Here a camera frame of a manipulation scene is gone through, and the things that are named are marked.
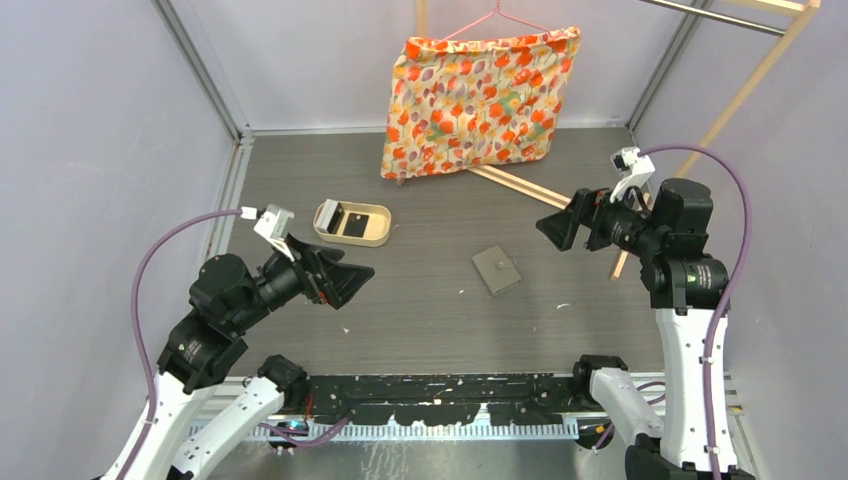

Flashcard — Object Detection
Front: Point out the floral fabric bag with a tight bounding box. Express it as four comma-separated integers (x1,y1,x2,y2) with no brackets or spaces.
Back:
380,26,582,180

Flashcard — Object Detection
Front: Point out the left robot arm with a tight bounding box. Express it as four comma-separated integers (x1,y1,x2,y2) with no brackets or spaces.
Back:
104,236,375,479

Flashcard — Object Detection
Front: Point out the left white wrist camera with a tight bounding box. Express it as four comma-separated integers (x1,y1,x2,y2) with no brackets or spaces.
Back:
239,204,296,262

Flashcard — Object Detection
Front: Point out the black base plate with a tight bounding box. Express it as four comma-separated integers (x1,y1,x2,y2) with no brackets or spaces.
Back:
278,373,604,427

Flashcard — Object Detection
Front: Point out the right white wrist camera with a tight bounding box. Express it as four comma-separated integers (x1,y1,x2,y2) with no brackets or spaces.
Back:
610,146,655,209

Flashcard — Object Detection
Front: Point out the beige oval tray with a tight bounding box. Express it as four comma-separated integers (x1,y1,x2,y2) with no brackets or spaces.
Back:
312,199,392,248

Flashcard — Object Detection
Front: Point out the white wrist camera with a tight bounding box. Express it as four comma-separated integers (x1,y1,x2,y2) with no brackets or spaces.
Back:
239,204,296,262
610,146,655,209

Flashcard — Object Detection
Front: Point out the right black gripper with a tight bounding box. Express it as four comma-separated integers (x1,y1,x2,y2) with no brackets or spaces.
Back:
537,179,666,258

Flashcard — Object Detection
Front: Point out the pink wire hanger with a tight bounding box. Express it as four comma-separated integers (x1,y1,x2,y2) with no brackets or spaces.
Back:
442,1,551,44

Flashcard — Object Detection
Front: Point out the wooden rack frame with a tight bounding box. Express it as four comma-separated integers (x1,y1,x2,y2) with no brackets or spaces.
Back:
415,0,823,283

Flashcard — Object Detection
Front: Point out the aluminium front rail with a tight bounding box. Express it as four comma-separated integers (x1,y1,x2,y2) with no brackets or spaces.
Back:
140,370,743,444

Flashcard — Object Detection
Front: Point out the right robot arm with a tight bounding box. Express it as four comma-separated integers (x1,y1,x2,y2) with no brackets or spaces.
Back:
536,178,747,479

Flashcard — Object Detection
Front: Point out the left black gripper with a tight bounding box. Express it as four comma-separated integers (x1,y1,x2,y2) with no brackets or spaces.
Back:
232,231,375,330

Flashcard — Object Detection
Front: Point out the stack of cards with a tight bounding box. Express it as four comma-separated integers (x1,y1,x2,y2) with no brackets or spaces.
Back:
313,199,345,234

